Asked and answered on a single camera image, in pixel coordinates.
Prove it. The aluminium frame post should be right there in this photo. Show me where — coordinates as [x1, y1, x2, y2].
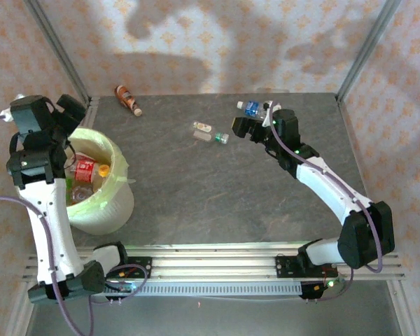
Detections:
[24, 0, 92, 102]
[337, 0, 402, 102]

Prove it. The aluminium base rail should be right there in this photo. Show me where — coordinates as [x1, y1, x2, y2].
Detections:
[22, 244, 405, 281]

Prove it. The grey slotted cable duct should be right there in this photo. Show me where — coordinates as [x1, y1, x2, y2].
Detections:
[90, 282, 304, 295]

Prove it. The brown coffee bottle cream cap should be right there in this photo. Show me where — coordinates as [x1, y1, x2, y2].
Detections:
[114, 85, 144, 116]

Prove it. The clear bottle beige label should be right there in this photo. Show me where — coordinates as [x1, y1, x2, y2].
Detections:
[189, 120, 230, 145]

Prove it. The white bin with yellow-green bag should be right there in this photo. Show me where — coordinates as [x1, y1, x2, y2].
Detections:
[64, 127, 136, 236]

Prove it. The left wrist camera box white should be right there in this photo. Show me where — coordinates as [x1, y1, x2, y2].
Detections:
[0, 93, 26, 123]

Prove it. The slim clear bottle white cap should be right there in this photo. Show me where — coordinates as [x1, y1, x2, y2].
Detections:
[69, 185, 94, 207]

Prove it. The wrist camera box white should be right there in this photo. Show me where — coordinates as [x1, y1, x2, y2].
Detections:
[262, 100, 281, 127]
[0, 93, 26, 123]

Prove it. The small lit circuit board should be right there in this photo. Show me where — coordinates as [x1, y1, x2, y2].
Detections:
[106, 279, 138, 293]
[300, 278, 346, 300]

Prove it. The yellow label juice bottle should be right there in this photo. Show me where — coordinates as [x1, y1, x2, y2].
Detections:
[92, 163, 112, 192]

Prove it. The red label tea bottle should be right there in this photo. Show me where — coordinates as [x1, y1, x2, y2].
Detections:
[73, 157, 99, 183]

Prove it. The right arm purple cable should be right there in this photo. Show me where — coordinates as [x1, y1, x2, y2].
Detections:
[269, 103, 384, 302]

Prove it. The clear bottle blue label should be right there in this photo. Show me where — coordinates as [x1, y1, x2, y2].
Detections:
[236, 99, 271, 119]

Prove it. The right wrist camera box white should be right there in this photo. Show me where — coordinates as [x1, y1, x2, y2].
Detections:
[262, 100, 281, 127]

